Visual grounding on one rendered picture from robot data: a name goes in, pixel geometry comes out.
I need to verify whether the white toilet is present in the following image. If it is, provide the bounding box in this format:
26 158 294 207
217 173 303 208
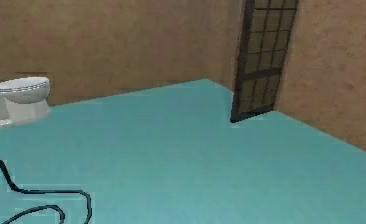
0 76 53 130

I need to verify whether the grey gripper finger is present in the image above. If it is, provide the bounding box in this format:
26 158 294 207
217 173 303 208
0 204 66 224
0 151 93 224

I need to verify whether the dark framed glass pane door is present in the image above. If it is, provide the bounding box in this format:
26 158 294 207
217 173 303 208
229 0 301 124

